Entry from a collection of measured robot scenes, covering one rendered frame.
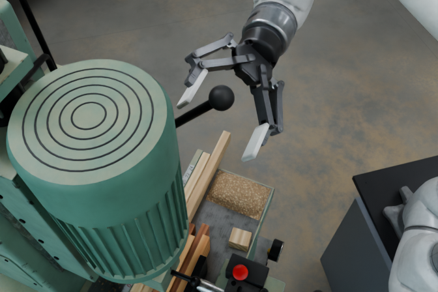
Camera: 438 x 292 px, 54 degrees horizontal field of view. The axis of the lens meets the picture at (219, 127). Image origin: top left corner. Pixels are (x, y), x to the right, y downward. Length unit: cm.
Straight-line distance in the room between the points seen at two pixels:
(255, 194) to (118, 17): 211
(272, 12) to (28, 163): 49
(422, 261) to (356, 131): 135
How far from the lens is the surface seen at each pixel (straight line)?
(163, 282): 84
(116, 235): 54
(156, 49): 270
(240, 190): 104
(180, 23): 286
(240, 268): 88
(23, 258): 86
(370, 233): 145
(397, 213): 145
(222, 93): 56
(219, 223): 105
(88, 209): 46
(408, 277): 116
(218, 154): 109
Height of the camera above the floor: 187
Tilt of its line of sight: 55 degrees down
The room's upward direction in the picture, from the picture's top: straight up
